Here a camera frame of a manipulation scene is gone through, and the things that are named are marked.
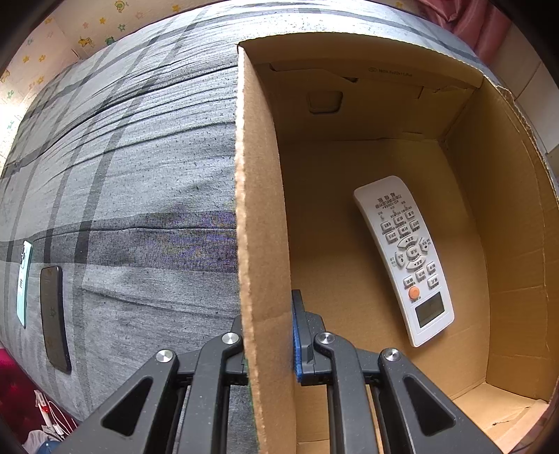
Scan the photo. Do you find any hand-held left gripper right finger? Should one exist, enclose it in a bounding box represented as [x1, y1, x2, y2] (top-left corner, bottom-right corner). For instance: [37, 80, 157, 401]
[292, 289, 503, 454]

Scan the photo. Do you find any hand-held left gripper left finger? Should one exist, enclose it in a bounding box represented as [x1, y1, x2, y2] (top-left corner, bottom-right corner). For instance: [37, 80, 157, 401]
[52, 314, 249, 454]

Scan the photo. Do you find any brown cardboard box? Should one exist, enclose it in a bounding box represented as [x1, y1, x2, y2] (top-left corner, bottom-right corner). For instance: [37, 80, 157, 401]
[233, 31, 552, 454]

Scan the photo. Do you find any white remote control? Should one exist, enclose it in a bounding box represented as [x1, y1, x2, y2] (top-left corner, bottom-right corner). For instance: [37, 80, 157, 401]
[353, 175, 456, 348]

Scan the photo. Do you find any black smartphone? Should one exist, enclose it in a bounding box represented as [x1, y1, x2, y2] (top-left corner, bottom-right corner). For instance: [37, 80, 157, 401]
[40, 266, 72, 373]

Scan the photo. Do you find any grey plaid bedsheet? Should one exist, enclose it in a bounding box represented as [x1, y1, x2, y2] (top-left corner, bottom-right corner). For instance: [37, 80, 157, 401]
[0, 0, 496, 454]

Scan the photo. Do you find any white cloth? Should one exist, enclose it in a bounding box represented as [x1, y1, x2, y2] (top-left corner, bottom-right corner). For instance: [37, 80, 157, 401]
[24, 430, 62, 454]

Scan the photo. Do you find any teal smartphone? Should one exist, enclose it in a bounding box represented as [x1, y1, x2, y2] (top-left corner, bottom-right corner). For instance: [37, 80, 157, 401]
[16, 240, 34, 329]

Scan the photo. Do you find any pink curtain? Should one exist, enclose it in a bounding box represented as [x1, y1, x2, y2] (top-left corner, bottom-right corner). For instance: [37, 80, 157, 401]
[415, 0, 511, 66]

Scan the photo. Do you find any white cable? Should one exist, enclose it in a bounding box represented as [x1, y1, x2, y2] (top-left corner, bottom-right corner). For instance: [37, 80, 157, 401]
[35, 390, 75, 437]

